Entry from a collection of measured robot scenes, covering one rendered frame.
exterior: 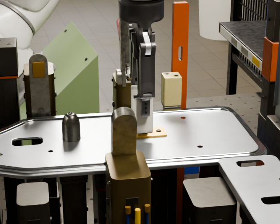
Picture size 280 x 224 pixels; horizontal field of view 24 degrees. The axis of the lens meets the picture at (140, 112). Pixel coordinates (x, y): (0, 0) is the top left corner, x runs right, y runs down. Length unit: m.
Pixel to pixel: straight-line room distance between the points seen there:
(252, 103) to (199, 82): 2.29
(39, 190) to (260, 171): 0.35
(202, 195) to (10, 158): 0.32
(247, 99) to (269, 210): 1.27
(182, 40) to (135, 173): 0.42
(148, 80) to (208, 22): 4.41
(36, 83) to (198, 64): 3.60
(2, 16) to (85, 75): 0.29
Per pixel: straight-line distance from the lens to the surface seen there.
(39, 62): 1.25
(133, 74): 1.14
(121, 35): 1.24
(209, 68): 4.73
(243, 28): 1.76
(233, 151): 1.10
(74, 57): 1.77
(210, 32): 5.47
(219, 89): 4.33
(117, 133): 0.95
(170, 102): 1.26
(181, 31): 1.27
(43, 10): 1.86
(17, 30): 1.81
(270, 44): 1.32
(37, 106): 1.27
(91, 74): 1.67
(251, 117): 2.04
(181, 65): 1.29
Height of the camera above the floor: 1.47
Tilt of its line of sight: 22 degrees down
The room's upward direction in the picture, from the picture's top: straight up
